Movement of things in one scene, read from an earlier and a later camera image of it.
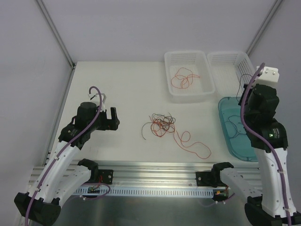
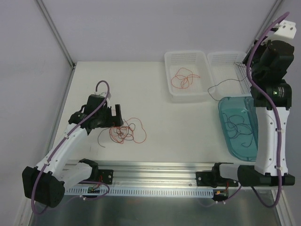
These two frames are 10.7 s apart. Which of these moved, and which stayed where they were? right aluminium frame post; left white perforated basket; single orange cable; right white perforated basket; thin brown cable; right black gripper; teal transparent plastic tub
Moved: right black gripper; thin brown cable
Stayed: teal transparent plastic tub; right aluminium frame post; single orange cable; right white perforated basket; left white perforated basket
